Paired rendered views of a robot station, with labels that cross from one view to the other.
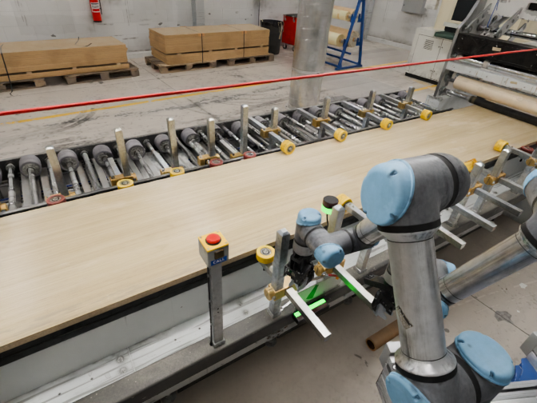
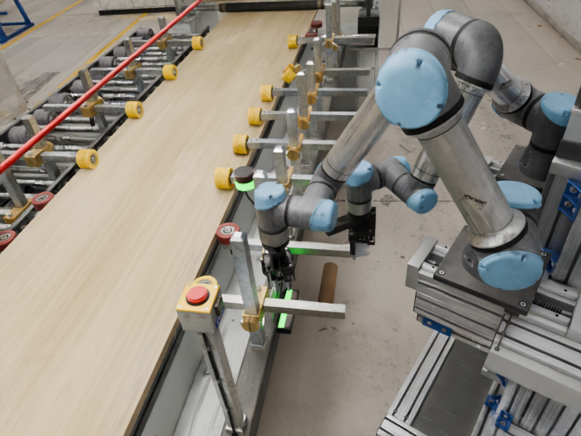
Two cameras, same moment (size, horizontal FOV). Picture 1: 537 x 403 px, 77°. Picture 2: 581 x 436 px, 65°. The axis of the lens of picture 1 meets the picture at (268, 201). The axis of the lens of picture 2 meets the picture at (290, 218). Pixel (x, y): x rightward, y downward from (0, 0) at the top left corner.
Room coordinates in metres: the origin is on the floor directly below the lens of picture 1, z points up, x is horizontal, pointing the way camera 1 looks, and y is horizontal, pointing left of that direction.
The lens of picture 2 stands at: (0.16, 0.41, 1.89)
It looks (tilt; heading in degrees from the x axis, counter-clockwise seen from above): 39 degrees down; 318
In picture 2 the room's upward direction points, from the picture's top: 6 degrees counter-clockwise
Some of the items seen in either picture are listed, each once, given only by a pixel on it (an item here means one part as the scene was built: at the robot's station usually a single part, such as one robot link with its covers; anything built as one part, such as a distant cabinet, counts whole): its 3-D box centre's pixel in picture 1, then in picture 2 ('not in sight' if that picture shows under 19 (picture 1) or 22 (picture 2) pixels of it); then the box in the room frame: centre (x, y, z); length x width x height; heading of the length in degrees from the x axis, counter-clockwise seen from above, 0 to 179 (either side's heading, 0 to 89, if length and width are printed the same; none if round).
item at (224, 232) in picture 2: not in sight; (230, 241); (1.18, -0.21, 0.85); 0.08 x 0.08 x 0.11
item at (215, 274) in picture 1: (215, 304); (222, 380); (0.74, 0.15, 0.93); 0.05 x 0.04 x 0.45; 125
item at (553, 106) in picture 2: not in sight; (556, 119); (0.51, -0.97, 1.21); 0.13 x 0.12 x 0.14; 160
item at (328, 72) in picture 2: (509, 184); (335, 72); (1.71, -1.37, 0.95); 0.36 x 0.03 x 0.03; 35
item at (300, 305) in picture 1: (291, 294); (271, 305); (0.88, -0.12, 0.84); 0.43 x 0.03 x 0.04; 35
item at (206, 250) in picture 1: (213, 249); (201, 309); (0.74, 0.15, 1.18); 0.07 x 0.07 x 0.08; 35
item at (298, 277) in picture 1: (300, 263); (277, 257); (0.83, -0.13, 1.07); 0.09 x 0.08 x 0.12; 145
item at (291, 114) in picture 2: not in sight; (295, 163); (1.32, -0.68, 0.88); 0.03 x 0.03 x 0.48; 35
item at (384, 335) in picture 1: (387, 333); (328, 287); (1.29, -0.81, 0.04); 0.30 x 0.08 x 0.08; 125
